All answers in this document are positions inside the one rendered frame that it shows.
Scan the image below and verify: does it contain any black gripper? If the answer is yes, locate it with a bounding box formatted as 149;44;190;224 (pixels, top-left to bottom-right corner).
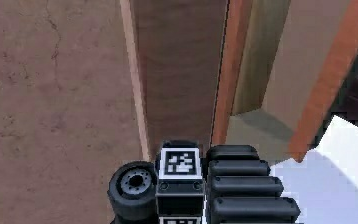
106;160;159;224

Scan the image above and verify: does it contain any brown wooden room door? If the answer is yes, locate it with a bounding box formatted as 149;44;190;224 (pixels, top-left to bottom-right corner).
129;0;230;158

